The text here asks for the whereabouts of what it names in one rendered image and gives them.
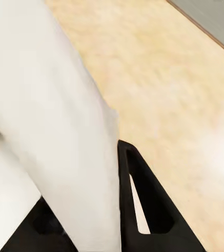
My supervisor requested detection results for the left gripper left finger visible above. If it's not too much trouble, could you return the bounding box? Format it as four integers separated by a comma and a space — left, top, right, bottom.
0, 197, 78, 252

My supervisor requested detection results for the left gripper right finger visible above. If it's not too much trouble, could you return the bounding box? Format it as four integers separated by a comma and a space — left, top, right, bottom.
117, 140, 205, 252

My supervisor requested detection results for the paper coffee filter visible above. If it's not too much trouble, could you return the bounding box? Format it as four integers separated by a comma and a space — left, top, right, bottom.
0, 0, 120, 252

